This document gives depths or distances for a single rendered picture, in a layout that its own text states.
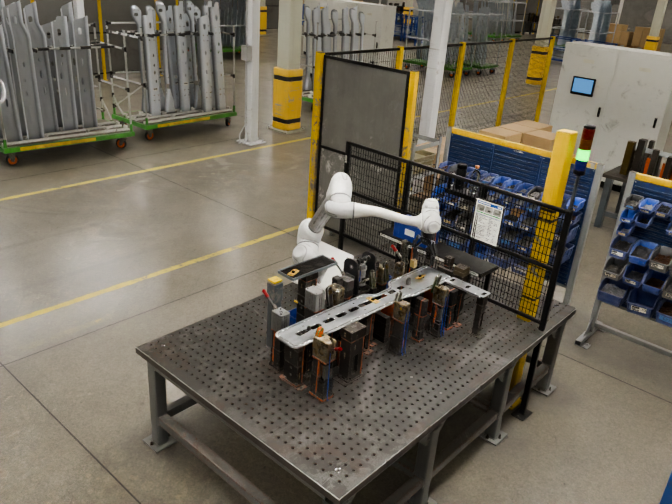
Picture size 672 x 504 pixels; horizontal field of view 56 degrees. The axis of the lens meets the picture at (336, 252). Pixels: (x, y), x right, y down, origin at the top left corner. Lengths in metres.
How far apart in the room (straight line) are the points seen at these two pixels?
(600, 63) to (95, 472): 8.57
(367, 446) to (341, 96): 4.13
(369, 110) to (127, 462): 3.86
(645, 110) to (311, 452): 8.00
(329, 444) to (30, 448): 2.01
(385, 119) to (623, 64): 4.85
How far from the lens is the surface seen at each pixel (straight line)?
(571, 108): 10.50
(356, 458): 3.15
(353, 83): 6.41
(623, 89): 10.21
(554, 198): 4.18
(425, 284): 4.08
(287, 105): 11.47
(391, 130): 6.16
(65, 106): 10.32
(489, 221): 4.40
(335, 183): 3.99
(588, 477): 4.50
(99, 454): 4.30
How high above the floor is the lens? 2.82
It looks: 24 degrees down
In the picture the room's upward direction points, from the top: 4 degrees clockwise
